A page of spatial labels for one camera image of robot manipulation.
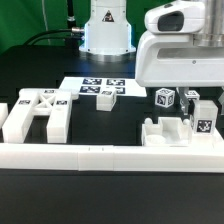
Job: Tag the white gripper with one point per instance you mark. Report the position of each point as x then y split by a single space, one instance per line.
183 46

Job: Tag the white block at left edge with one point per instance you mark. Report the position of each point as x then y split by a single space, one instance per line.
3 113

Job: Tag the white marker sheet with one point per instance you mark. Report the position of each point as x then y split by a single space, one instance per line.
93 85

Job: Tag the white chair back frame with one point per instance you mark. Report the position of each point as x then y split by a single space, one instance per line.
54 103

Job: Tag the white U-shaped fence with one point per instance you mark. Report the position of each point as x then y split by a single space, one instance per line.
199 157

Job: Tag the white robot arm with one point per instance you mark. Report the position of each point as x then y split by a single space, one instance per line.
107 34

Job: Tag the white chair seat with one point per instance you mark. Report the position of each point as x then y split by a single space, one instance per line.
168 131

